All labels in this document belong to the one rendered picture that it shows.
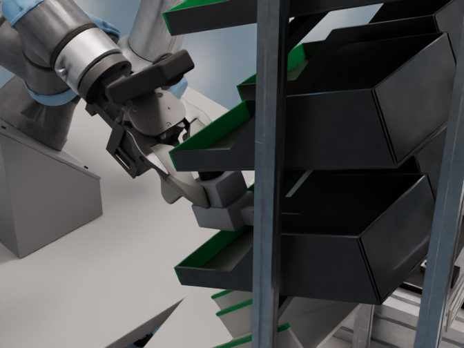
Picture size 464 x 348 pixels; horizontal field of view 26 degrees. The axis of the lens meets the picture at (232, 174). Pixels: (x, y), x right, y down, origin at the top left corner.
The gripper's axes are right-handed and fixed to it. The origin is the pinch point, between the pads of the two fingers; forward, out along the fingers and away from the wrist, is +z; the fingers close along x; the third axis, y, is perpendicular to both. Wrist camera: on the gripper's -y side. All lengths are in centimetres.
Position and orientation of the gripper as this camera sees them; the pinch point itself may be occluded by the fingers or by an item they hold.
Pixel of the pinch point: (219, 184)
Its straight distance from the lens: 113.3
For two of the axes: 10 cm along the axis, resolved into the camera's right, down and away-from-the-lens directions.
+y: -2.9, 5.5, 7.9
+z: 6.7, 7.0, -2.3
